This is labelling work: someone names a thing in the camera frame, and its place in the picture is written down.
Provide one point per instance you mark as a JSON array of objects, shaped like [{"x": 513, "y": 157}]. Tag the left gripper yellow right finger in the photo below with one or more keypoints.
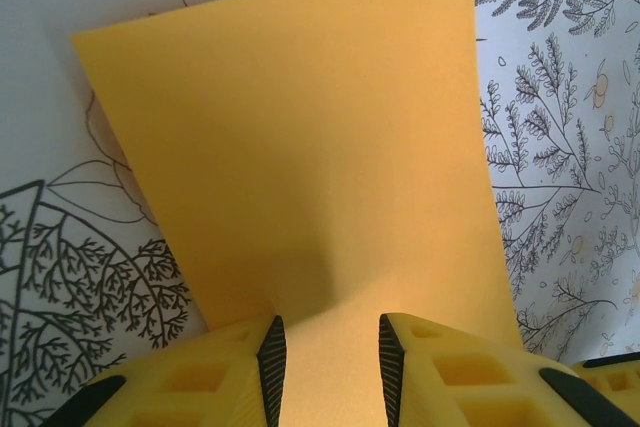
[{"x": 475, "y": 382}]

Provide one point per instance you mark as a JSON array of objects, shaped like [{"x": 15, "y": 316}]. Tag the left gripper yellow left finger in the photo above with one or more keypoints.
[{"x": 200, "y": 382}]

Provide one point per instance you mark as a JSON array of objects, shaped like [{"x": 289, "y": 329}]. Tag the yellow paper sheet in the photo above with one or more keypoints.
[{"x": 310, "y": 147}]

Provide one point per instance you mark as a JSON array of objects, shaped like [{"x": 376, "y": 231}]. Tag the floral printed table cover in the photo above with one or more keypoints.
[{"x": 550, "y": 147}]

